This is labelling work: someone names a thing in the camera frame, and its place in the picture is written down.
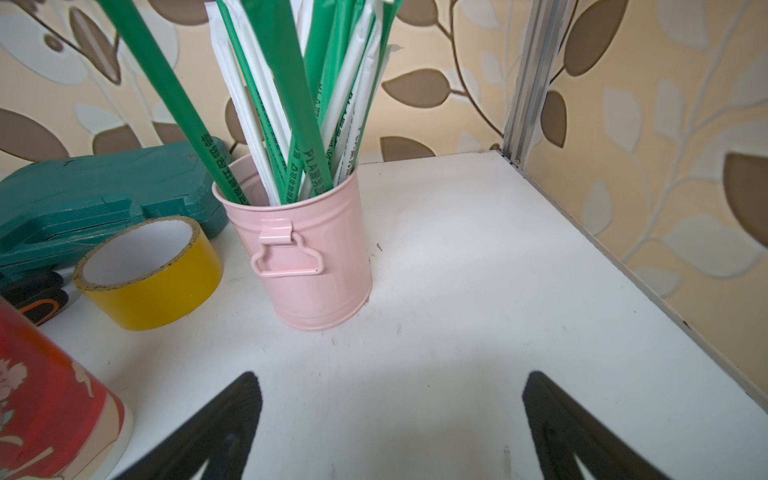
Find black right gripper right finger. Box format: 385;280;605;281
522;371;667;479

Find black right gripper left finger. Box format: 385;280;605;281
118;372;263;479

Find red milk tea cup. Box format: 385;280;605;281
1;301;134;479

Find green straw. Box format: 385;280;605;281
99;1;248;205

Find yellow tape roll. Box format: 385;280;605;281
73;216;223;331

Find pink metal straw bucket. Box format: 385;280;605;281
212;156;373;331

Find orange black cutting pliers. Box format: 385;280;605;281
1;271;70;326

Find green plastic tool case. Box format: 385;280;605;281
1;142;228;285

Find bundle of wrapped straws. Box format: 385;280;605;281
205;1;402;206

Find aluminium frame rail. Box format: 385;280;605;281
502;1;578;170

